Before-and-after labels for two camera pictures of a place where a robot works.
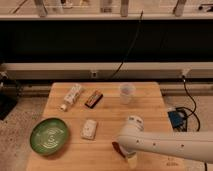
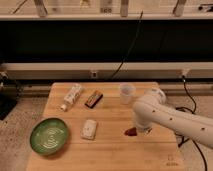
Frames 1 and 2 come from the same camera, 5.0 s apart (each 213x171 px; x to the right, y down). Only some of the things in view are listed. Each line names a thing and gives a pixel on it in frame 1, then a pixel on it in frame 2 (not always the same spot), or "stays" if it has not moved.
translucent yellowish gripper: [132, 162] → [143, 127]
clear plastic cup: [126, 90] stays
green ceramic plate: [48, 136] stays
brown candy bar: [94, 99] stays
